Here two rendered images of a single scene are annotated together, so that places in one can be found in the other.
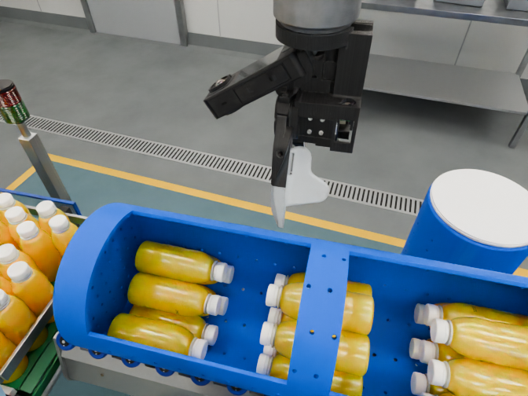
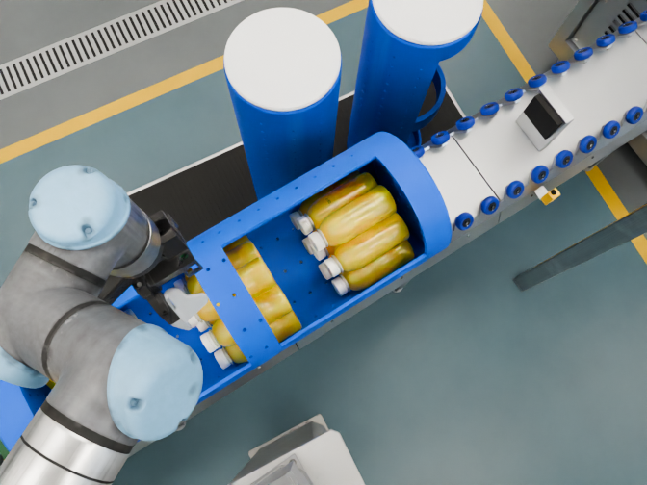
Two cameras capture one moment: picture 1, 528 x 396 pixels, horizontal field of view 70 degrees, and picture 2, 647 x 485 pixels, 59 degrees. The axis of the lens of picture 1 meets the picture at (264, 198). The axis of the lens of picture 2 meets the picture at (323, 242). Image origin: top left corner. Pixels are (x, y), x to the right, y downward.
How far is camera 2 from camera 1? 0.50 m
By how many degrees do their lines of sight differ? 37
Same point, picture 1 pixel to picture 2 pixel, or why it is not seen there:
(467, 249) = (294, 118)
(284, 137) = (160, 304)
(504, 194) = (291, 32)
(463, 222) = (276, 97)
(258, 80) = (115, 293)
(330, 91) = (165, 258)
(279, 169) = (169, 317)
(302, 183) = (187, 305)
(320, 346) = (256, 332)
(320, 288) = (226, 299)
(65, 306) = not seen: hidden behind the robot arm
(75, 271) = not seen: hidden behind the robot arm
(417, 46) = not seen: outside the picture
